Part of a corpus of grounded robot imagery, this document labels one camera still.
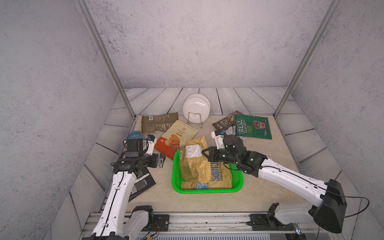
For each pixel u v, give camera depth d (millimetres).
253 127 1105
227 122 1150
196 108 1060
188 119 1114
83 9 702
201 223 741
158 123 1147
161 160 696
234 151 542
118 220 396
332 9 711
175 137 1056
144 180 869
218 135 664
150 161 670
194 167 712
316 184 427
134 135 1056
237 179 791
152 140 685
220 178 847
